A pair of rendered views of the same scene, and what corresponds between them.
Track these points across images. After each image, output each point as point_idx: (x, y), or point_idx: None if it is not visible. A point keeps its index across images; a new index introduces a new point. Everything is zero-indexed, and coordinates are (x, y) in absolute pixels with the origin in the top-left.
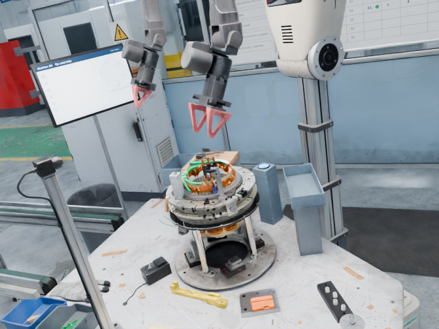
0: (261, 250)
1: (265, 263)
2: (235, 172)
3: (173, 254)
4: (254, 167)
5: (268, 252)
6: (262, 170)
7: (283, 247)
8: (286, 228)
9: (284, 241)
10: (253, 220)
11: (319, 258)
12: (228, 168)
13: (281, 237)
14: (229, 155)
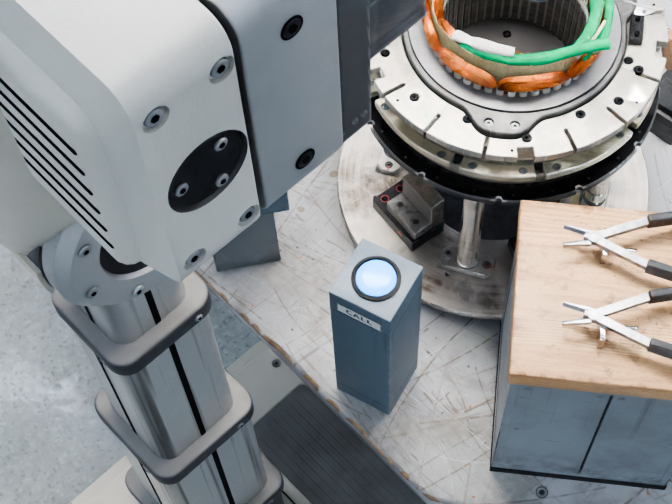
0: (379, 184)
1: (359, 136)
2: (425, 27)
3: (671, 193)
4: (415, 277)
5: (359, 179)
6: (374, 250)
7: (319, 230)
8: (319, 324)
9: (319, 254)
10: (447, 371)
11: None
12: (448, 22)
13: (330, 276)
14: (543, 334)
